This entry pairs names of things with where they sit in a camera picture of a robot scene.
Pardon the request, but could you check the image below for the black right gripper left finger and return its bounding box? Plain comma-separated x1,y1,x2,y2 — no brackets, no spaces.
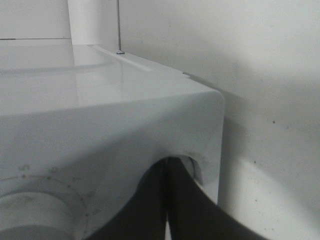
88,160,167,240

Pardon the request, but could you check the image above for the white round door button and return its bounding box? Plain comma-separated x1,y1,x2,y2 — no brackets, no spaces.
182,156,204,186

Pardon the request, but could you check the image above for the white microwave oven body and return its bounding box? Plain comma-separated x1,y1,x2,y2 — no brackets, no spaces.
0,44,225,240

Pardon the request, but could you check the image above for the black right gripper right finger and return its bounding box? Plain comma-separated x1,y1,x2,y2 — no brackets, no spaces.
166,157,260,240

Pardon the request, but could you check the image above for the white microwave knob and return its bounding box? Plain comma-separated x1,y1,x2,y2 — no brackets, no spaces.
0,192,81,240

